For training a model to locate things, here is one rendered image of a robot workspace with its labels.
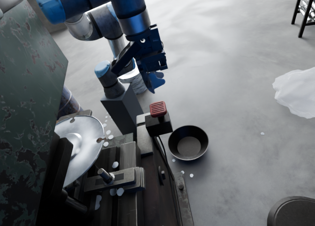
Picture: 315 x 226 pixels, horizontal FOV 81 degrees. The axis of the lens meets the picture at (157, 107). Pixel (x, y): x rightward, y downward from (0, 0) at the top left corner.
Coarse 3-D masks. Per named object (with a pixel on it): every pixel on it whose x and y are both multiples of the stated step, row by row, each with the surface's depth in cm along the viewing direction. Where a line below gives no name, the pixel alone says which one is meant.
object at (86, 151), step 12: (84, 120) 68; (96, 120) 67; (60, 132) 67; (72, 132) 66; (84, 132) 64; (96, 132) 62; (84, 144) 60; (96, 144) 59; (72, 156) 57; (84, 156) 57; (96, 156) 55; (72, 168) 55; (84, 168) 53; (72, 180) 52
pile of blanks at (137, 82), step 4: (136, 76) 184; (140, 76) 187; (120, 80) 190; (124, 80) 185; (128, 80) 184; (132, 80) 185; (136, 80) 186; (140, 80) 190; (132, 84) 188; (136, 84) 190; (140, 84) 191; (144, 84) 196; (136, 88) 192; (140, 88) 194; (144, 88) 198; (136, 92) 196; (140, 92) 197
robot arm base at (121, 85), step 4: (112, 84) 123; (116, 84) 125; (120, 84) 129; (104, 88) 126; (108, 88) 124; (112, 88) 125; (116, 88) 126; (120, 88) 128; (124, 88) 132; (108, 92) 126; (112, 92) 126; (116, 92) 128; (120, 92) 128; (108, 96) 128; (112, 96) 127; (116, 96) 128
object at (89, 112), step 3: (81, 111) 73; (84, 111) 72; (87, 111) 72; (90, 111) 72; (69, 114) 74; (72, 114) 73; (75, 114) 72; (78, 114) 72; (81, 114) 72; (84, 114) 71; (87, 114) 71; (90, 114) 71; (60, 117) 74; (63, 117) 73; (66, 117) 73; (69, 117) 72; (72, 117) 72; (60, 120) 72; (72, 120) 71
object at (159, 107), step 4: (160, 100) 69; (152, 104) 68; (156, 104) 68; (160, 104) 67; (164, 104) 67; (152, 108) 67; (156, 108) 66; (160, 108) 66; (164, 108) 65; (152, 112) 65; (156, 112) 65; (160, 112) 64; (164, 112) 64; (152, 116) 65; (156, 116) 65; (160, 116) 69
